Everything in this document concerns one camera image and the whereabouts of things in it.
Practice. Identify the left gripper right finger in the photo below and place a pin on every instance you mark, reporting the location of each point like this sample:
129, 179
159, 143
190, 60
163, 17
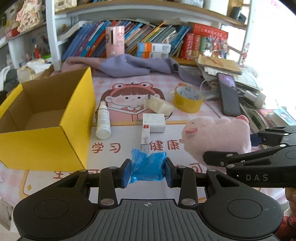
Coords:
184, 178

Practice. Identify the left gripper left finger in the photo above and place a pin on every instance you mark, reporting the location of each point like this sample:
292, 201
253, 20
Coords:
110, 179

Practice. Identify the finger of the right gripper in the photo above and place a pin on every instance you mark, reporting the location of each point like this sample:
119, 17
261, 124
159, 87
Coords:
222, 159
274, 136

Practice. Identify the pink plush pig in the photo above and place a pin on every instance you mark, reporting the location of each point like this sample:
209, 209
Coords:
204, 134

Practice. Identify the blue plastic bag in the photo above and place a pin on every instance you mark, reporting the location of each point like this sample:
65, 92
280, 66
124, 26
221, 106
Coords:
147, 167

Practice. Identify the small red white box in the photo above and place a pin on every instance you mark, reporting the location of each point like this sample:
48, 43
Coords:
145, 137

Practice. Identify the white spray bottle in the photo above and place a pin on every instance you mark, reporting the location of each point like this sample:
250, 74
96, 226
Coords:
103, 127

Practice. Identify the white power adapter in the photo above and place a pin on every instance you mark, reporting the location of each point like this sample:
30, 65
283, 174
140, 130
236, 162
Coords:
156, 122

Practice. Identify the yellow tape roll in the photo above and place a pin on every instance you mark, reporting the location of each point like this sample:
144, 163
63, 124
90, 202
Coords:
188, 99

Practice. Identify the white sponge block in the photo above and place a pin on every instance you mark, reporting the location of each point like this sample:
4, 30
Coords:
159, 105

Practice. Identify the person right hand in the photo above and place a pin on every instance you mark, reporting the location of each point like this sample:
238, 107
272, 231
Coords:
290, 194

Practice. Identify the stack of papers and books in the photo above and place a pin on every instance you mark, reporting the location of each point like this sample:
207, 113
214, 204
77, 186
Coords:
251, 98

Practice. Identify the black smartphone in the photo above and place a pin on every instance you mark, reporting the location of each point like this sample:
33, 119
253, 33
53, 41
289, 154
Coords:
228, 95

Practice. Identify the yellow cardboard box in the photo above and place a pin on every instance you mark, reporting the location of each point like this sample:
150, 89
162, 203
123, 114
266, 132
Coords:
46, 123

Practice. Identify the red dictionary books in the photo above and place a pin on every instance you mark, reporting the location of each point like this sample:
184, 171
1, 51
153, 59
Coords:
204, 40

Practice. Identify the purple pink cloth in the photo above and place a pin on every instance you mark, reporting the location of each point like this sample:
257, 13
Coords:
126, 65

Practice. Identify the orange blue white box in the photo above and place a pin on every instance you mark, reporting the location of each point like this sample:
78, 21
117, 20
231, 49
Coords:
153, 47

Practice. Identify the white tissue pack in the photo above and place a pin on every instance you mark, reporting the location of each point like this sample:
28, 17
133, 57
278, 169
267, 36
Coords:
32, 70

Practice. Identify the pink cylindrical dispenser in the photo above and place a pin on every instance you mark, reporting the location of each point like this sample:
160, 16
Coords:
115, 41

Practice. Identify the white bookshelf frame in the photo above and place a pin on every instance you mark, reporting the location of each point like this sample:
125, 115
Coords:
156, 12

